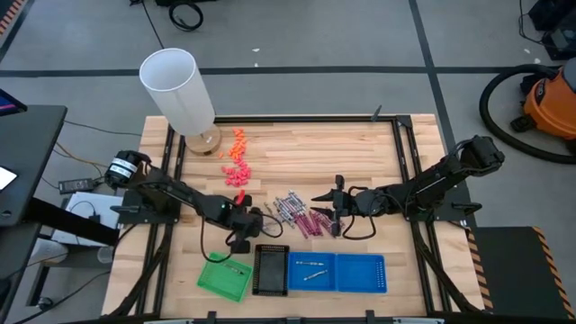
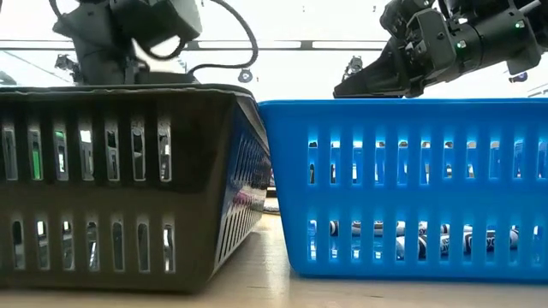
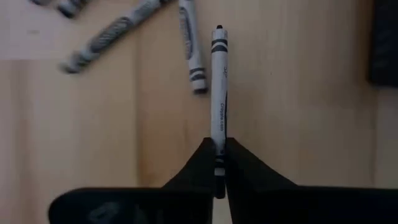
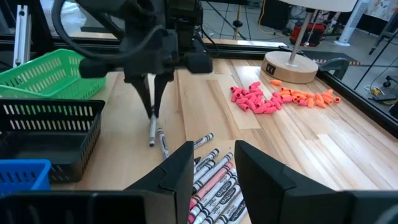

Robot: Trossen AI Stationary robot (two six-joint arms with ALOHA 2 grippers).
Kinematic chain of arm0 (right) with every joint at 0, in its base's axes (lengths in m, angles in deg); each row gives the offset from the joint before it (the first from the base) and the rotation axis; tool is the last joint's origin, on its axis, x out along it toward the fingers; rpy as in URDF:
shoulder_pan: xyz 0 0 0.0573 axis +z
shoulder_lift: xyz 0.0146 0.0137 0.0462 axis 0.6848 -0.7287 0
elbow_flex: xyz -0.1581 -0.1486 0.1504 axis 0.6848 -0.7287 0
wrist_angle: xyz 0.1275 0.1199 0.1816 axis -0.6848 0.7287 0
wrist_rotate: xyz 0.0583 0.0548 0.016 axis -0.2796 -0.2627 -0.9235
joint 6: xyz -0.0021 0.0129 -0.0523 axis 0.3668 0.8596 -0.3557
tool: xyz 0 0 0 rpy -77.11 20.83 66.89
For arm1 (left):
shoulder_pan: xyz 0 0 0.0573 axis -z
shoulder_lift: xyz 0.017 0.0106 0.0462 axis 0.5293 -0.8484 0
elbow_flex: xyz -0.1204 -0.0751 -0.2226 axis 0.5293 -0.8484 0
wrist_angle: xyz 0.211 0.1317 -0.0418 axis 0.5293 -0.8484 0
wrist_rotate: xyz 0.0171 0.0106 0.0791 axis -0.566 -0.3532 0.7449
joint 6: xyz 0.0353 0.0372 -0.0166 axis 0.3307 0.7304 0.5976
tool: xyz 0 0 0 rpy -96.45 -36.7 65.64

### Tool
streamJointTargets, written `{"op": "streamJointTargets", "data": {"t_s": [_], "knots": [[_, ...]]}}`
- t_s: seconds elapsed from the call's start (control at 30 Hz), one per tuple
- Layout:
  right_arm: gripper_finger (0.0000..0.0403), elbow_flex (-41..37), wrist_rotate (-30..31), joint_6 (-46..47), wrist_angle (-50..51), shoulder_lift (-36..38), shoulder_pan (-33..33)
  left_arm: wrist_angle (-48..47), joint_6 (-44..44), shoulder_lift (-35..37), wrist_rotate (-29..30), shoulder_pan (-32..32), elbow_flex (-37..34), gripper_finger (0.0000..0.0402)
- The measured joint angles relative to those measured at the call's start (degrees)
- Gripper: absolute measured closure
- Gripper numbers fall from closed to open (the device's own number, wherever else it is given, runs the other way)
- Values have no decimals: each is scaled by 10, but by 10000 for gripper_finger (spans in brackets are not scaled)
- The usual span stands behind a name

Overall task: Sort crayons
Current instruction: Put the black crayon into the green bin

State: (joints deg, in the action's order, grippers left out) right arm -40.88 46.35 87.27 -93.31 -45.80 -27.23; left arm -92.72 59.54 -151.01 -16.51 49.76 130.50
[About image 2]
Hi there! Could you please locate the black ceiling mounted device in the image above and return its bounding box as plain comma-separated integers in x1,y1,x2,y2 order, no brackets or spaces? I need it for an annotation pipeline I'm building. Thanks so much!
54,54,78,82

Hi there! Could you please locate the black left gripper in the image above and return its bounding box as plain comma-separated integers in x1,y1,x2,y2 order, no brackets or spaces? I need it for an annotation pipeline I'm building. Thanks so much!
51,0,199,86

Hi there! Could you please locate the black plastic basket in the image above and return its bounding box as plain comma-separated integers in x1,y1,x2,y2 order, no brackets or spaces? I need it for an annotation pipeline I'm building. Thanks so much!
0,83,273,294

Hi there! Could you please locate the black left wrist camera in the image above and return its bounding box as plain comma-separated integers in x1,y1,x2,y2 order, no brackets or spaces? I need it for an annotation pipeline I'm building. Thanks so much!
109,0,203,46

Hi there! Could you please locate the black ceiling mounted camera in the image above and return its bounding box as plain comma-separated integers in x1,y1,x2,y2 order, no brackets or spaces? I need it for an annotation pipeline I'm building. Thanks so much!
342,55,364,82

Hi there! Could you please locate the black ceiling light track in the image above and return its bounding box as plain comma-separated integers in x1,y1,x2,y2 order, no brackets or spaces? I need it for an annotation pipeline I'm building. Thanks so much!
0,38,389,52

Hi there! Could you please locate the blue plastic basket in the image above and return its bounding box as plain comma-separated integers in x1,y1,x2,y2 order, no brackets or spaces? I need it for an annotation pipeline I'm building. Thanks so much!
258,98,548,283

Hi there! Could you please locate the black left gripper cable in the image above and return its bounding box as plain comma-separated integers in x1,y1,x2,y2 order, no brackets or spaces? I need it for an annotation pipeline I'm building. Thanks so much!
188,0,259,77

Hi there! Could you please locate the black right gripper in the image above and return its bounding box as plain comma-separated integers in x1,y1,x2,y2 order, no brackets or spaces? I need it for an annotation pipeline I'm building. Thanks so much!
332,7,458,100

